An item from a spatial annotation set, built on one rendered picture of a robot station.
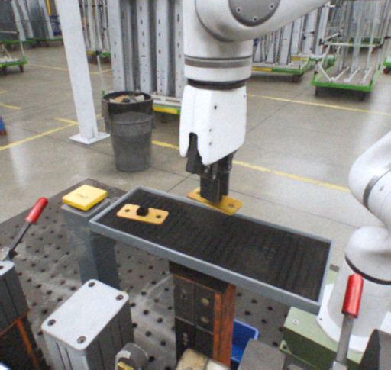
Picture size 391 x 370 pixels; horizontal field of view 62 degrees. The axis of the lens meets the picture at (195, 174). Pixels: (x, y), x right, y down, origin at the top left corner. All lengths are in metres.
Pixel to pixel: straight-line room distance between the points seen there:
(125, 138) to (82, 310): 2.70
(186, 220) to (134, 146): 2.64
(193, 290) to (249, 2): 0.43
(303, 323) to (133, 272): 0.55
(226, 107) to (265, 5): 0.14
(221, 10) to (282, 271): 0.33
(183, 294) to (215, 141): 0.29
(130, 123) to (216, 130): 2.66
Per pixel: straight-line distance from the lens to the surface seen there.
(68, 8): 3.96
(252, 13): 0.31
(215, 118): 0.40
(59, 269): 1.21
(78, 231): 0.67
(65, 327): 0.50
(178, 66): 4.68
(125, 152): 3.20
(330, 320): 0.92
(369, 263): 0.76
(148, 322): 1.00
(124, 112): 3.01
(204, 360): 0.48
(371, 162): 0.71
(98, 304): 0.51
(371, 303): 0.83
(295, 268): 0.48
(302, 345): 0.92
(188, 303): 0.60
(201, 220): 0.55
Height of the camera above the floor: 1.48
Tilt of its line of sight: 28 degrees down
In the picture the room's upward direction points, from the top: straight up
